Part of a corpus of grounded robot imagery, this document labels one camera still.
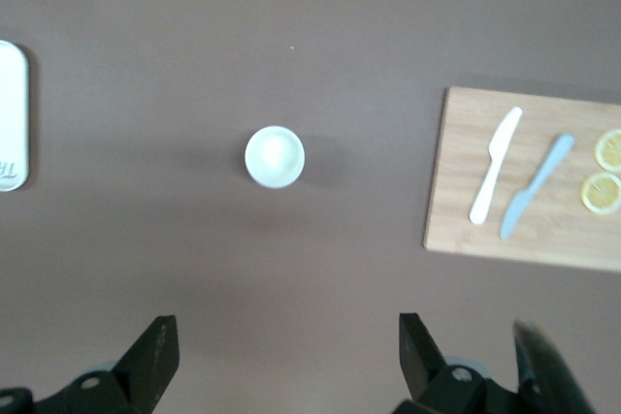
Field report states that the grey plastic knife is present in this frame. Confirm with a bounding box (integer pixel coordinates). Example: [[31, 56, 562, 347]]
[[498, 132, 576, 242]]

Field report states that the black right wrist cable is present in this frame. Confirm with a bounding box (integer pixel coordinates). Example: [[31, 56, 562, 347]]
[[512, 317, 598, 414]]

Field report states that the white plastic knife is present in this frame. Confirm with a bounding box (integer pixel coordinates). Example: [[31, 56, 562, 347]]
[[468, 106, 525, 227]]

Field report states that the bamboo cutting board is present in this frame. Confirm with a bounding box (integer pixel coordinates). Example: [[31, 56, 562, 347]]
[[422, 85, 621, 273]]

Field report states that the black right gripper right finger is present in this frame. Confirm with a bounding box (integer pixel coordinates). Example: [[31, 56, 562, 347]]
[[391, 312, 516, 414]]

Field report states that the cream bear print tray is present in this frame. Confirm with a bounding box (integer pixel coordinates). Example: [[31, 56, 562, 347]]
[[0, 39, 31, 194]]

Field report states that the yellow lemon slice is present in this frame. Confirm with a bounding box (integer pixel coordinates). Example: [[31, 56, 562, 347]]
[[579, 171, 621, 216], [594, 128, 621, 174]]

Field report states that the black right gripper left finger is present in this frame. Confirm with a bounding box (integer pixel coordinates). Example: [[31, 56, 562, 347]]
[[33, 314, 181, 414]]

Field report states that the white IKEA cup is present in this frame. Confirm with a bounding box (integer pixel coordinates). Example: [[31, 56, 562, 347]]
[[244, 124, 307, 190]]

